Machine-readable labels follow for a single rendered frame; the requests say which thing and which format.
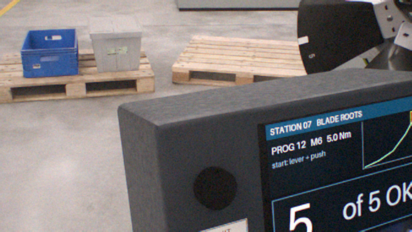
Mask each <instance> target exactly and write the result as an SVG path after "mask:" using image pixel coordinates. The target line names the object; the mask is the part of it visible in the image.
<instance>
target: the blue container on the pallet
mask: <svg viewBox="0 0 412 232"><path fill-rule="evenodd" d="M45 36H46V37H47V40H46V39H45ZM53 36H61V37H62V39H53ZM20 53H21V61H22V66H23V75H24V78H27V79H31V78H41V77H51V76H62V75H77V74H79V50H78V38H77V29H76V28H69V29H38V30H27V32H26V34H25V37H24V39H23V42H22V44H21V47H20Z"/></svg>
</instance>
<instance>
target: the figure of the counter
mask: <svg viewBox="0 0 412 232"><path fill-rule="evenodd" d="M270 208H271V218H272V232H327V211H326V185H322V186H319V187H315V188H311V189H308V190H304V191H300V192H297V193H295V194H292V195H288V196H284V197H281V198H277V199H272V200H270Z"/></svg>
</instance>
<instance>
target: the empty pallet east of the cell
mask: <svg viewBox="0 0 412 232"><path fill-rule="evenodd" d="M172 71H173V74H172V82H173V83H180V84H188V85H203V86H211V87H234V86H238V85H246V84H251V83H254V75H267V76H277V77H294V76H298V75H306V74H307V73H306V70H305V68H304V65H303V63H302V59H301V55H300V50H299V44H298V42H291V41H273V40H262V39H244V38H233V37H215V36H194V37H193V38H192V40H191V41H190V42H189V44H188V45H187V46H186V48H185V49H184V51H183V52H182V53H181V55H180V57H179V58H178V59H177V61H176V62H175V63H174V65H173V66H172ZM194 71H210V72H226V73H235V74H236V76H235V82H224V81H215V80H207V79H202V80H199V79H194V78H191V74H192V73H193V72H194Z"/></svg>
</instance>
